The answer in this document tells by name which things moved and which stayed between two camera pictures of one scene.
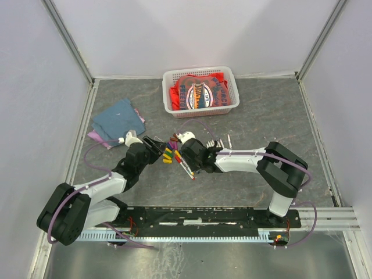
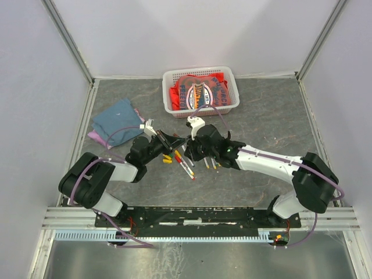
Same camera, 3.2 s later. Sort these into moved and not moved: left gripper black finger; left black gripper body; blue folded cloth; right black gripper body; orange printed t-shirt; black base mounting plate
Moved: right black gripper body; left gripper black finger
Not moved: orange printed t-shirt; blue folded cloth; black base mounting plate; left black gripper body
